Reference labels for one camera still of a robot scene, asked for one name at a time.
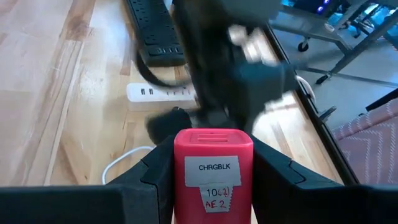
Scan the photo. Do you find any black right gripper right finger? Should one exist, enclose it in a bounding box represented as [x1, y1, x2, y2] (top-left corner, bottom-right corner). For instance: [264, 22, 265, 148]
[252, 136, 398, 224]

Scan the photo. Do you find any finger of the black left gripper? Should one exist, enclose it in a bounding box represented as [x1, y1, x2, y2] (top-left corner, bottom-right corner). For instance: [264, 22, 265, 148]
[189, 65, 233, 125]
[231, 62, 299, 128]

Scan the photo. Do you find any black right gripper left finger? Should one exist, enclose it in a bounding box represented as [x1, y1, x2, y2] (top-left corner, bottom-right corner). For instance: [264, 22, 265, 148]
[0, 135, 175, 224]

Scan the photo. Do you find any pink charger block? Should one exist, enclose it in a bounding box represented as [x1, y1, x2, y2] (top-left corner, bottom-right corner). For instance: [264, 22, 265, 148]
[173, 128, 254, 224]

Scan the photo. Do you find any white USB cable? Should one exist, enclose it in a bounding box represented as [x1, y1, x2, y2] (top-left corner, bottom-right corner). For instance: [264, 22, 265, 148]
[101, 145, 155, 185]

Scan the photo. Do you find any white power strip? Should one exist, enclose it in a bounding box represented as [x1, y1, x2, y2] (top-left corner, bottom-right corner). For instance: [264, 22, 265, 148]
[126, 76, 317, 112]

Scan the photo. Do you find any black power strip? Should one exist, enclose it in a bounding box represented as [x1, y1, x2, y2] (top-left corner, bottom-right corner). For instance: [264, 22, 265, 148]
[123, 0, 187, 68]

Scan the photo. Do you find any black bench caster wheel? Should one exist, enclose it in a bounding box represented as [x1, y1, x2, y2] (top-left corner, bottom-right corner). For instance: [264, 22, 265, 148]
[297, 39, 310, 53]

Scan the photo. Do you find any pink chevron cloth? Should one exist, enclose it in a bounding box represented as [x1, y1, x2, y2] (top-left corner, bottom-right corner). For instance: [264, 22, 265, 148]
[331, 98, 398, 185]

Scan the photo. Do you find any computer with blue lights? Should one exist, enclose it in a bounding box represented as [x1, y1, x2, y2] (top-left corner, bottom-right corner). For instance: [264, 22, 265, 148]
[281, 0, 343, 16]

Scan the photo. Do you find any black left wrist camera cable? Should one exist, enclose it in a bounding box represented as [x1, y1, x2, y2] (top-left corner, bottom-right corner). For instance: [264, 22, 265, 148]
[135, 46, 190, 88]

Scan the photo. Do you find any black aluminium frame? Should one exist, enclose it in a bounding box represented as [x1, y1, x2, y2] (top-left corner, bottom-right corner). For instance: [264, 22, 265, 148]
[264, 23, 360, 186]

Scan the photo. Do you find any black cable clamp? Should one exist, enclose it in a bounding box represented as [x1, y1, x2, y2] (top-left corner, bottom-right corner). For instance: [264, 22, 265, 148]
[317, 105, 338, 123]

